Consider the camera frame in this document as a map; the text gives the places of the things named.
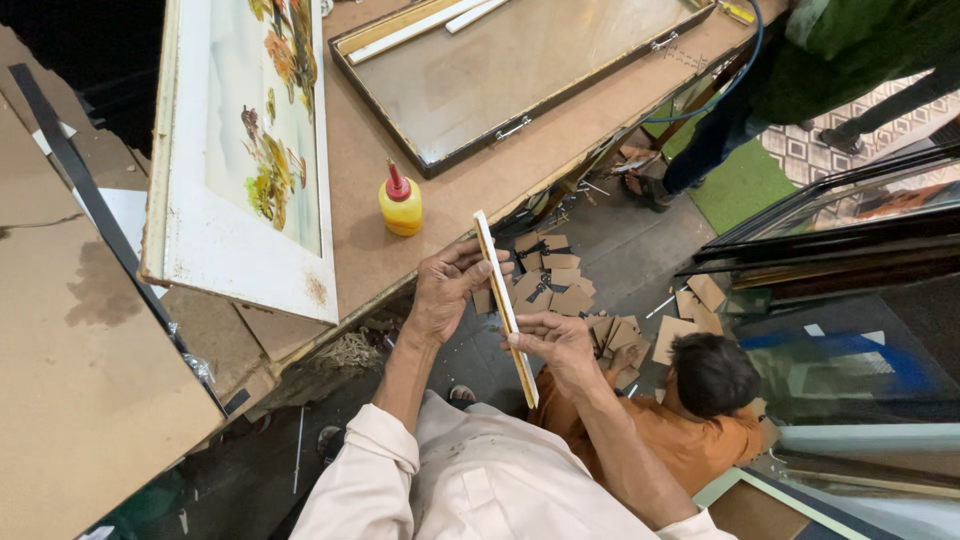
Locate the brown board in pale frame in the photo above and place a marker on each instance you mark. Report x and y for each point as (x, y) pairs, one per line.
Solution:
(757, 514)

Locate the glass panes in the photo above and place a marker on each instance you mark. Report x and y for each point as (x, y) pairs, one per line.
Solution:
(847, 360)

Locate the patterned carpet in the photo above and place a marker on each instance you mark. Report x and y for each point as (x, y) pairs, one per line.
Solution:
(862, 127)

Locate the thin white stick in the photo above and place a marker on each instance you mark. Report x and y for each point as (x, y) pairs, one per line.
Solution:
(298, 450)

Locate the white paper sheet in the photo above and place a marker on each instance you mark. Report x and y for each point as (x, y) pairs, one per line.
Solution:
(124, 217)

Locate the large brown cardboard sheet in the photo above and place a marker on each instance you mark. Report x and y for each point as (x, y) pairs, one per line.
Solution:
(82, 375)

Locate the green mat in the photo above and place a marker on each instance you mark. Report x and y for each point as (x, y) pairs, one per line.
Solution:
(739, 184)

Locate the white and gold moulding strip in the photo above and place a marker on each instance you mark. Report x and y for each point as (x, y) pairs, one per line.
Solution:
(501, 296)

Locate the yellow tool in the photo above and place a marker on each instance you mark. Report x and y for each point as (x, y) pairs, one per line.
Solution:
(739, 12)

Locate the person's right hand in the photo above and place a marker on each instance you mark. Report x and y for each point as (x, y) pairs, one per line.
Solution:
(564, 351)

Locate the person's sandalled foot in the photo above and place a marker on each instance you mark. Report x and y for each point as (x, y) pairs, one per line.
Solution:
(462, 395)
(328, 439)

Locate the black strip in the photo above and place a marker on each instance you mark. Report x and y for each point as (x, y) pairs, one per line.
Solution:
(82, 187)

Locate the yellow glue bottle red cap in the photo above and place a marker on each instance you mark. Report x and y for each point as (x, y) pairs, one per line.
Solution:
(400, 206)

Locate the white framed floral painting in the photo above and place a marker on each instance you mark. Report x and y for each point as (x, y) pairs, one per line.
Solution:
(247, 150)

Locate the stack of dark frames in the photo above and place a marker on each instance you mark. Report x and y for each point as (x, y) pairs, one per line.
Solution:
(840, 232)

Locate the short white moulding piece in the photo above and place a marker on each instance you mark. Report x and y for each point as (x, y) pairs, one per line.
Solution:
(472, 15)

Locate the dark picture frame with glass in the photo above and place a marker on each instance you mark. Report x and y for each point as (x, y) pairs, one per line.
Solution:
(517, 67)

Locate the person's white garment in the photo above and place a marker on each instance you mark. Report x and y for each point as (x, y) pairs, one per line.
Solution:
(480, 480)

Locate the long white moulding piece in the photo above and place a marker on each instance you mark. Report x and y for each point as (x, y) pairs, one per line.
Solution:
(409, 31)

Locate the person's left hand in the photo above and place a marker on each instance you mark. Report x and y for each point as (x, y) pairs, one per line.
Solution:
(444, 289)

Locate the heap of brown cardboard backings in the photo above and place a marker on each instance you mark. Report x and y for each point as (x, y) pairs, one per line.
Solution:
(559, 285)

